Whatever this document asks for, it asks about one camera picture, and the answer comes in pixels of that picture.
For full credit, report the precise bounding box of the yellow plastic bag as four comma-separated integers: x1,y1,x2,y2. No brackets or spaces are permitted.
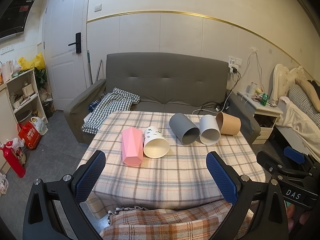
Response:
18,52,46,71

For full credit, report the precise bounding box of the white kettle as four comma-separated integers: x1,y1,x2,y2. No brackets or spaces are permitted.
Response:
2,60,14,83

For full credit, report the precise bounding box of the black door handle lock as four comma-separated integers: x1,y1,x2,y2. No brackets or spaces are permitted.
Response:
68,32,82,54

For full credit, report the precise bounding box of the dark grey cup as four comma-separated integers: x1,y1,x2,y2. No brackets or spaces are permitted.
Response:
169,113,200,145

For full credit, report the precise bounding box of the black range hood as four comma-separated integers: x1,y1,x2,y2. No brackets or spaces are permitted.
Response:
0,0,35,40

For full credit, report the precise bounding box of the red cylinder bottle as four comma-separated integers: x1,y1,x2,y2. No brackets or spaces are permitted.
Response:
1,139,26,178

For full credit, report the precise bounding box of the pink faceted cup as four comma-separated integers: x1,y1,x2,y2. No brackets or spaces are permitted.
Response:
121,127,143,166

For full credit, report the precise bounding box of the green checked cloth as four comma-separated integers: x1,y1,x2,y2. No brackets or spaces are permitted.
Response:
82,88,140,134

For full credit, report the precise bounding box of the person's hand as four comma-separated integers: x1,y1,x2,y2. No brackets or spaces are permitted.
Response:
286,204,311,232

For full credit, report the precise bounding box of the white nightstand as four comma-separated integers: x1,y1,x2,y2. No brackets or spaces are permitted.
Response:
237,91,283,144

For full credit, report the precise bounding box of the white plastic bag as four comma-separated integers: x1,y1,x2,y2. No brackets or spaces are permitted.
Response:
30,116,48,135

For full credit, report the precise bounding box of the white door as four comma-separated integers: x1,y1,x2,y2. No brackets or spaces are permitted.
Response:
43,0,87,110

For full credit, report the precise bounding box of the plaid tablecloth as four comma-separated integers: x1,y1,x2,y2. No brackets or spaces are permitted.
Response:
81,111,266,219

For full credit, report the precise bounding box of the white leaf-print cup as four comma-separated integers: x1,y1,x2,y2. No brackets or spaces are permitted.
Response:
143,126,170,159

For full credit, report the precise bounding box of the orange plaid blanket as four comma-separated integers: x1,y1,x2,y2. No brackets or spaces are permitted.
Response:
100,200,253,240

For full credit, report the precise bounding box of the grey sofa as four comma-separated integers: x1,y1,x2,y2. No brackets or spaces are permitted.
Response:
63,53,261,144

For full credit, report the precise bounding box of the green bottle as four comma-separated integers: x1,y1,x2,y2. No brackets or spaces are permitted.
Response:
260,93,268,106

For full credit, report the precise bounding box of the white bed headboard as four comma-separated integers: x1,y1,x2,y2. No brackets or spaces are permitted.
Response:
271,63,311,102

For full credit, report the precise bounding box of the red gift bag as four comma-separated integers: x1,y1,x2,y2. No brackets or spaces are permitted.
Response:
17,121,41,150

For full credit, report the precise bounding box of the brown kraft cup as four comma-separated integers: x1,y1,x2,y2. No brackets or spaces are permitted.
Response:
216,112,241,135

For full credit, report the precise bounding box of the green broom handle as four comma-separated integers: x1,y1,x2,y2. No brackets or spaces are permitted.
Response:
87,50,93,86

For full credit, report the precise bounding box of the striped pillow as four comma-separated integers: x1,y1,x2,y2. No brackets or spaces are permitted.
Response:
288,85,320,126

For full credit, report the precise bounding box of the light grey cup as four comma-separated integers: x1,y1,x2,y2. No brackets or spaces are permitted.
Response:
200,115,221,145

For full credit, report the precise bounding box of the white shelf unit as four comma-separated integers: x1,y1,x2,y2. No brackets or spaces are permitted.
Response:
5,69,48,124

